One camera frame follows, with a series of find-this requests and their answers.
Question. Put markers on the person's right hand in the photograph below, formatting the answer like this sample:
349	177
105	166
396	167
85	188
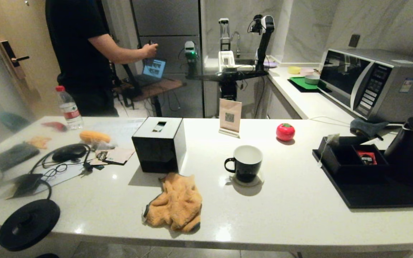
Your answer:
150	51

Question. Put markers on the person's right forearm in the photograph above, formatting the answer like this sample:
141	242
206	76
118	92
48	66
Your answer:
120	55

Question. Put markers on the white tea bag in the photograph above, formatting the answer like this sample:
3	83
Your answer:
333	139

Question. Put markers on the laptop with blue screen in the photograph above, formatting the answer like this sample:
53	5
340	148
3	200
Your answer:
154	68

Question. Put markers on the grey refrigerator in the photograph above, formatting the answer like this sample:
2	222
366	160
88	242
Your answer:
170	21

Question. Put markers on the brown wooden side table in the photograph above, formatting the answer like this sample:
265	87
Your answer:
160	87

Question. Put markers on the grey device green light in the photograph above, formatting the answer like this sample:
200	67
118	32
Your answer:
190	52

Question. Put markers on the person in black shirt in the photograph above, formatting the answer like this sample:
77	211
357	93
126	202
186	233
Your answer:
77	53

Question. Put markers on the white plastic stand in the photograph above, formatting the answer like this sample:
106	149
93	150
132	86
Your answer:
226	59

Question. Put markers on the black teleoperation rig stand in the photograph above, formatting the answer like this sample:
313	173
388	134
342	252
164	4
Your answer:
228	76

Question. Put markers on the chrome faucet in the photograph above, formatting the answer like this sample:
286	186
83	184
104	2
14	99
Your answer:
237	43

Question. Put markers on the black white tissue box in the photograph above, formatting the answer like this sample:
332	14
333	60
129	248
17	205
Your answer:
156	150

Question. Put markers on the clear water bottle red cap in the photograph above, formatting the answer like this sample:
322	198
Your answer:
69	111

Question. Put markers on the yellow corn cob toy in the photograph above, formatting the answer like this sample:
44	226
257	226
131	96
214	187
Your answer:
94	136

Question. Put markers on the beige QR code sign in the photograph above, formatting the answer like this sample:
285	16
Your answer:
230	114

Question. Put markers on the beige paper card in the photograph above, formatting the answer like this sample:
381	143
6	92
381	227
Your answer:
120	155

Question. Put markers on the black printed packet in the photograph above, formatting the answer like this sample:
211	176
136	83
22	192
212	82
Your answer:
101	156

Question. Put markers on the red chili pepper toy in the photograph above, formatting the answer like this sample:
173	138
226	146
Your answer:
55	126

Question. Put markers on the beige wooden door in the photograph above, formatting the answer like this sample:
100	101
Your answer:
31	28

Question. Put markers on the purple plate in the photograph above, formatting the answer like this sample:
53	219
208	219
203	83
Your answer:
270	64

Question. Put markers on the black computer mouse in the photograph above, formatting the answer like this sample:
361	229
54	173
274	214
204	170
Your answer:
70	152

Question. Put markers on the small orange rag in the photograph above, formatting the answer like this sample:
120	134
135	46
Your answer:
39	142

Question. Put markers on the yellow bowl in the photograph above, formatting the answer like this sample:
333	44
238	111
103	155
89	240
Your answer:
294	70

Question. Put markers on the black mug white inside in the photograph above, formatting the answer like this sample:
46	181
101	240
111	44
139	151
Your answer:
246	168

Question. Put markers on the teal cloth bundle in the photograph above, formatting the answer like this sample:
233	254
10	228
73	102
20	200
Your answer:
13	121

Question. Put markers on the green cutting mat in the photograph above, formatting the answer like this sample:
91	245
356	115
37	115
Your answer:
301	82

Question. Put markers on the orange microfibre cloth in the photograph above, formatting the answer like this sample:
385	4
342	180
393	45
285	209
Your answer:
177	204

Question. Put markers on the red tomato-shaped timer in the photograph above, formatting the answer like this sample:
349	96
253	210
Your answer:
285	132

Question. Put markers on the pink bowl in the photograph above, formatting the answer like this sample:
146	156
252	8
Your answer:
307	70

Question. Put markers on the green bowl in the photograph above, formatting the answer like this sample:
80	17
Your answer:
312	79

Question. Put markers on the round white coaster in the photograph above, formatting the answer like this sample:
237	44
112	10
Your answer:
259	182

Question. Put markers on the dark grey wallet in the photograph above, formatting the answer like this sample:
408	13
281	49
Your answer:
13	156

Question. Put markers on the black round kettle base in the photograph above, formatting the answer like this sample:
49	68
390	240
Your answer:
27	225

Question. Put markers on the black compartment organizer box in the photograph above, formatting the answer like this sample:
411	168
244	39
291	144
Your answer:
342	161

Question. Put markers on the dark grey cloth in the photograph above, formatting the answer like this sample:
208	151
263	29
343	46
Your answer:
366	126

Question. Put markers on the red sachet packet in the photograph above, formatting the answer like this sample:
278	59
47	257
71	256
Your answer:
366	156

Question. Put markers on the silver microwave oven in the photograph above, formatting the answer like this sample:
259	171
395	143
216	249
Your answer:
407	100

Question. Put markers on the black rectangular tray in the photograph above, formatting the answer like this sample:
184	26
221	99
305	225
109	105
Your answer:
389	193

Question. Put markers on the dark wall socket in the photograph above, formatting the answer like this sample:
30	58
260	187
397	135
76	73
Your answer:
354	40

